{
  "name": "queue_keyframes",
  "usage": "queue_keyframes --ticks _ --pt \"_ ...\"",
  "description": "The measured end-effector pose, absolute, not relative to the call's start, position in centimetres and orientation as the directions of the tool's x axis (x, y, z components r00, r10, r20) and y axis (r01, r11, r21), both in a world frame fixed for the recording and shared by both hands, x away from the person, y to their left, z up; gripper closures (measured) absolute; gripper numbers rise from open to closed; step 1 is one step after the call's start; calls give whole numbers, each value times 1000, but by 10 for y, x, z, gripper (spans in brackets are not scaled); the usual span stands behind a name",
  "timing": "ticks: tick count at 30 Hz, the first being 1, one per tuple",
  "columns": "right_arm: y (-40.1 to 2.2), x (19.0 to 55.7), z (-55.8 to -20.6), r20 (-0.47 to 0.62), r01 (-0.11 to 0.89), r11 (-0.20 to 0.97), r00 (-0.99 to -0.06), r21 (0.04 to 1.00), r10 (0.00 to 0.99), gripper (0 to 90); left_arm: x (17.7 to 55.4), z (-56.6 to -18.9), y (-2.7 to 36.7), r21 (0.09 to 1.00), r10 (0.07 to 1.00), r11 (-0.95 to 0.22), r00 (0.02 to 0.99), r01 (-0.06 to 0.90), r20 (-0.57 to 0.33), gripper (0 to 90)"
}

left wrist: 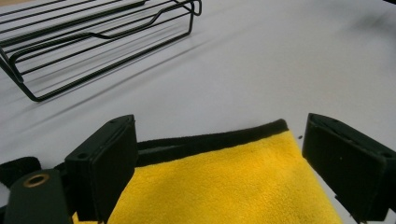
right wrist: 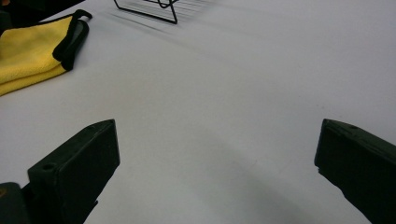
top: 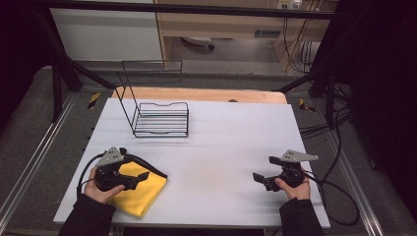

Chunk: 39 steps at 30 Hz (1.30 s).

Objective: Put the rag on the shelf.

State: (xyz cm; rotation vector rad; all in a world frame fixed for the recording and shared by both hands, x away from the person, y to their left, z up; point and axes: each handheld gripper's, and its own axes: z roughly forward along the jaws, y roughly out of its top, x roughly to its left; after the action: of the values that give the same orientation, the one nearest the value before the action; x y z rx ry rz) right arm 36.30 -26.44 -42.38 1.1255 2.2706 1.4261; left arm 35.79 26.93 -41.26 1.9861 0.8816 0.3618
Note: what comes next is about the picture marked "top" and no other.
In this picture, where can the yellow cloth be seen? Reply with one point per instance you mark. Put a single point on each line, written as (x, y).
(139, 193)

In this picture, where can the black frame top bar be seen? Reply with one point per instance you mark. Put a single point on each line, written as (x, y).
(196, 9)

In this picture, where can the person's right hand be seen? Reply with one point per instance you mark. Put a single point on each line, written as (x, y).
(296, 191)

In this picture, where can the white power strip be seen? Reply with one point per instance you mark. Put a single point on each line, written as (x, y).
(289, 4)

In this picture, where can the yellow black tape marker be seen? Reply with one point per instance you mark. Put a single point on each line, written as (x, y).
(93, 100)
(305, 105)

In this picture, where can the aluminium rail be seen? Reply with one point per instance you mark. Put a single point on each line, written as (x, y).
(355, 183)
(36, 154)

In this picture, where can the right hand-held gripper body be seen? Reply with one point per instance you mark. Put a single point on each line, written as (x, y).
(291, 170)

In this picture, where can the person's left hand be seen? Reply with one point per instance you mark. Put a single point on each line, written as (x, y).
(98, 193)

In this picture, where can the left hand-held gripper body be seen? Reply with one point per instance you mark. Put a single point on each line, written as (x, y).
(109, 157)

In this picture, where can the white chair base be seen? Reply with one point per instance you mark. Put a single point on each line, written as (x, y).
(198, 41)

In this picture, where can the black curtain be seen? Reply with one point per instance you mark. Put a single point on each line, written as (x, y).
(383, 82)
(19, 49)

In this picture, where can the white cabinet panel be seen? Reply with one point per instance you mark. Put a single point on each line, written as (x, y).
(105, 34)

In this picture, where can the black frame strut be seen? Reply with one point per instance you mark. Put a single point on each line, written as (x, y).
(67, 65)
(323, 85)

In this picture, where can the wooden desk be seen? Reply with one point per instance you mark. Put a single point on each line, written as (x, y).
(229, 24)

